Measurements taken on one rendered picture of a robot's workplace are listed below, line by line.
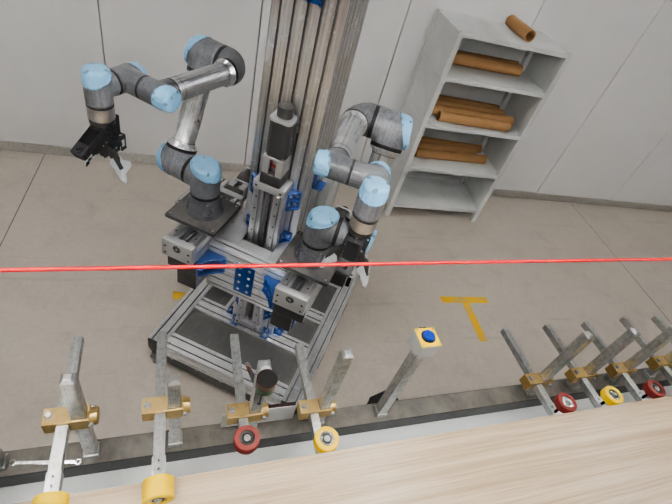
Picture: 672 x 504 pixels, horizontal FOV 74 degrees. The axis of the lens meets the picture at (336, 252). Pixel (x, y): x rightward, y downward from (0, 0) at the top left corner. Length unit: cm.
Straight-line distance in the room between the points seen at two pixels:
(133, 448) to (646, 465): 182
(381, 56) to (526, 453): 282
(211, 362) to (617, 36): 388
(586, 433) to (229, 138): 308
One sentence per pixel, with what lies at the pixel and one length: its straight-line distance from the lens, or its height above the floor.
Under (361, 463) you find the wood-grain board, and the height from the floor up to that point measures 90.
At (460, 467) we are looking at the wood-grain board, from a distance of 168.
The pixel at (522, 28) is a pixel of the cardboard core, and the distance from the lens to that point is 365.
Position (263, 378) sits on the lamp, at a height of 115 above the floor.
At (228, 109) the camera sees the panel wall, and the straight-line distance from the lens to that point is 368.
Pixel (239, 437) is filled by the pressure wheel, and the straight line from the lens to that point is 151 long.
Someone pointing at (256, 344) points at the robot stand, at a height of 21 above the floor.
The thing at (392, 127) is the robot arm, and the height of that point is 162.
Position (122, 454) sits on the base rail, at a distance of 173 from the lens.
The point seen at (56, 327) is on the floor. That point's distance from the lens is 292.
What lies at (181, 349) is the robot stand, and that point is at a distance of 248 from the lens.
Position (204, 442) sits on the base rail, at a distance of 172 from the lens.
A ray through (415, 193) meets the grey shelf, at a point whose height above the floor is 14.
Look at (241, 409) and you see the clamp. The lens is 158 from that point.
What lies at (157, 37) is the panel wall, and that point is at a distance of 351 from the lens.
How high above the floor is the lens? 229
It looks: 42 degrees down
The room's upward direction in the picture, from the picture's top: 18 degrees clockwise
